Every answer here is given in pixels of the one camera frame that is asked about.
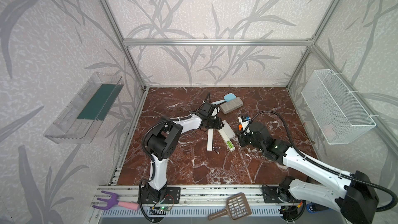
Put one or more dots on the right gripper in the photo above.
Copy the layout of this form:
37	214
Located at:
243	138

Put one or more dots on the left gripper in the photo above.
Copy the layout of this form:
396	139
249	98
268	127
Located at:
214	123

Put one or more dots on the slim remote back cover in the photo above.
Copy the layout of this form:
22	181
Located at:
210	140

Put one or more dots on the slim white remote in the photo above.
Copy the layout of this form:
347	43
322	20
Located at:
227	140

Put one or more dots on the AA battery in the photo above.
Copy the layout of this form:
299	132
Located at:
216	150

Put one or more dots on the white remote control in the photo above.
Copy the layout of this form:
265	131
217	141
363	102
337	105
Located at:
228	130

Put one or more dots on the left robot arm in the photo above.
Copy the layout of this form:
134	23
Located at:
161	140

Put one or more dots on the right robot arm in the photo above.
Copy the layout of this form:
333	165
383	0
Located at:
353	195

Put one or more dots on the grey stone block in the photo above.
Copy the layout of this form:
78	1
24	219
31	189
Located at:
231	105

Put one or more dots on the brown slotted scoop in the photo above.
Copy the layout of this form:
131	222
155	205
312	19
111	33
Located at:
237	207

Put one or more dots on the blue black device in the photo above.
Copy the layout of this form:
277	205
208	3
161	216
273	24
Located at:
316	208

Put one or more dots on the purple pink garden fork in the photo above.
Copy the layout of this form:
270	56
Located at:
113	200

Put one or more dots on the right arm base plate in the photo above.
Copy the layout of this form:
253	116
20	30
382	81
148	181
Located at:
273	194

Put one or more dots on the white wire basket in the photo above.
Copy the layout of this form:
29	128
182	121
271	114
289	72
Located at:
340	116

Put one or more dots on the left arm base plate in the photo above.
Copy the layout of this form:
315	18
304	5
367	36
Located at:
167	195

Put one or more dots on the clear plastic wall shelf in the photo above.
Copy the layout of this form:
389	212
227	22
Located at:
82	118

